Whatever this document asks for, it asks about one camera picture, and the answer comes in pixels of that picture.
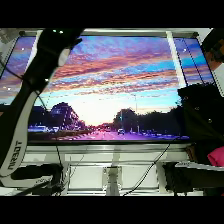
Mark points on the black garment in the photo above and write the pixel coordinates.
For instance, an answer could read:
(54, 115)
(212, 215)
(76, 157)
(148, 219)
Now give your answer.
(203, 113)

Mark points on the silver frame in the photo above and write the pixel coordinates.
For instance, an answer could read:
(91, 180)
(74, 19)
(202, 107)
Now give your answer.
(110, 148)

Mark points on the pink garment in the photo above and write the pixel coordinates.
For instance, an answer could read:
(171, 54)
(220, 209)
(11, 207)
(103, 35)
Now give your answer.
(217, 156)

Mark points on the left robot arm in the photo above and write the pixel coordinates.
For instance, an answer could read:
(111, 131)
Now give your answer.
(20, 133)

